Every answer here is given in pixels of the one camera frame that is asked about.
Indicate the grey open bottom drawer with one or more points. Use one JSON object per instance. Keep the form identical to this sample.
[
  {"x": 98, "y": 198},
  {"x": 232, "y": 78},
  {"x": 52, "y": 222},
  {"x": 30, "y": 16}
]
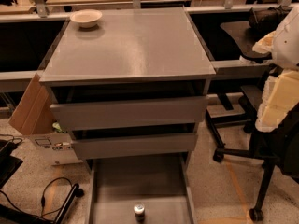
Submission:
[{"x": 158, "y": 181}]

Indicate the black stand base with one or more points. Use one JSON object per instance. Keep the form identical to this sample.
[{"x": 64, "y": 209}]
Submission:
[{"x": 15, "y": 216}]

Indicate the white ceramic bowl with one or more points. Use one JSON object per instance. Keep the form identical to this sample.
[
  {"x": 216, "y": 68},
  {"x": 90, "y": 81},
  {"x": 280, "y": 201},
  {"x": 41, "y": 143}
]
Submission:
[{"x": 86, "y": 18}]

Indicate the grey middle drawer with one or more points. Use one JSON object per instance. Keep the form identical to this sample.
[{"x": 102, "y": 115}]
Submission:
[{"x": 134, "y": 146}]

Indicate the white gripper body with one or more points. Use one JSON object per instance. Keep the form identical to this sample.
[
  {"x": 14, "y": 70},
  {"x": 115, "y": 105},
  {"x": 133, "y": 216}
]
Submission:
[{"x": 287, "y": 46}]

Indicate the grey top drawer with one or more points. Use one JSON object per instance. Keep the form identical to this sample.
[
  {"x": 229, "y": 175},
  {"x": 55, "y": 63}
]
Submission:
[{"x": 132, "y": 113}]

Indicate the black office chair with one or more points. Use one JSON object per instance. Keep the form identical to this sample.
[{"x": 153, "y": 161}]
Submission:
[{"x": 277, "y": 148}]

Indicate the brown cardboard box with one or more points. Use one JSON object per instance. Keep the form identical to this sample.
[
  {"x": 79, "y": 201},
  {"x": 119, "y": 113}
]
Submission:
[{"x": 33, "y": 119}]

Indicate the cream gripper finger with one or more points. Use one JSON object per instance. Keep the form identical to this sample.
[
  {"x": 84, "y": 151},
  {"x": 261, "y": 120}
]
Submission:
[{"x": 265, "y": 44}]

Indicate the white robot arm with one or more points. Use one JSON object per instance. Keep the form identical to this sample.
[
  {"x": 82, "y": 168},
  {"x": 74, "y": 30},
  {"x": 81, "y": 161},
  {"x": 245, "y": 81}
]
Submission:
[{"x": 285, "y": 51}]

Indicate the grey drawer cabinet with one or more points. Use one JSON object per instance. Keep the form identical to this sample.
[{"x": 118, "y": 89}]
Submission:
[{"x": 134, "y": 54}]

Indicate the redbull can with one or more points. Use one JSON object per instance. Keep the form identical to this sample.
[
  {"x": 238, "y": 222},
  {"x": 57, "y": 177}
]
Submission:
[{"x": 139, "y": 210}]

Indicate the black chair side tray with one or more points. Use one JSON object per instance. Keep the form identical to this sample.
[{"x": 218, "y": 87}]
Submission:
[{"x": 245, "y": 37}]

